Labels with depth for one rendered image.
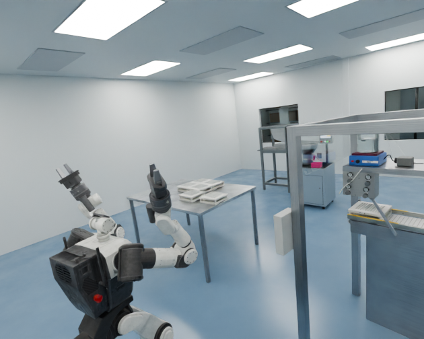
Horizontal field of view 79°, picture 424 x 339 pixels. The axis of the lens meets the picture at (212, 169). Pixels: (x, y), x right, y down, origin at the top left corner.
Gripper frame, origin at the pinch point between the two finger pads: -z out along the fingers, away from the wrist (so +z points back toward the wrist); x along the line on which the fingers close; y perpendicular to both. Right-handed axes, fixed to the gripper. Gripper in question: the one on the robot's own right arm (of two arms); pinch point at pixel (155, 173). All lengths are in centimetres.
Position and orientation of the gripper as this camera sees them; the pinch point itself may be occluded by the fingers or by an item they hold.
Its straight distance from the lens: 106.2
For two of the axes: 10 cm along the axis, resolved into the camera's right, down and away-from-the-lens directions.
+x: -4.8, -4.8, 7.3
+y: 8.8, -3.0, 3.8
